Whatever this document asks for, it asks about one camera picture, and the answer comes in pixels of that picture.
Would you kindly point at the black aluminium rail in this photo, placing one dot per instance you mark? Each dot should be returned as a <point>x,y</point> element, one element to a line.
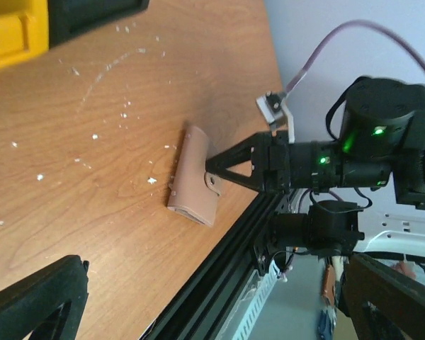
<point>202,305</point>

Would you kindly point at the pink leather card holder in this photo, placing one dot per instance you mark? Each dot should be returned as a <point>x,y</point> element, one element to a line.
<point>194,191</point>

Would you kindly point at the light blue cable duct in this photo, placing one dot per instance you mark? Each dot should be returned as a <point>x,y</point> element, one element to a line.
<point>253,301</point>

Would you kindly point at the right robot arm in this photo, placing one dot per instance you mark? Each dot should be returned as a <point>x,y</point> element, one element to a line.
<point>382,139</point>

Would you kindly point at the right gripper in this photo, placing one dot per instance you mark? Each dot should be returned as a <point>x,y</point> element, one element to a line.
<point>276,165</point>

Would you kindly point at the three-compartment card bin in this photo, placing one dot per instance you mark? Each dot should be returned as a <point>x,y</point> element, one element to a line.
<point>30,28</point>

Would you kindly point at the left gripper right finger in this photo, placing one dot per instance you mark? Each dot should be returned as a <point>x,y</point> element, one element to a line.
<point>382,302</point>

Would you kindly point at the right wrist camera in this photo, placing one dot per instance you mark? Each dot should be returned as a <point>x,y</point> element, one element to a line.
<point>274,108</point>

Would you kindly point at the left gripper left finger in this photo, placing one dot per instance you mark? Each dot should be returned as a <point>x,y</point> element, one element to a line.
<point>47,304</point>

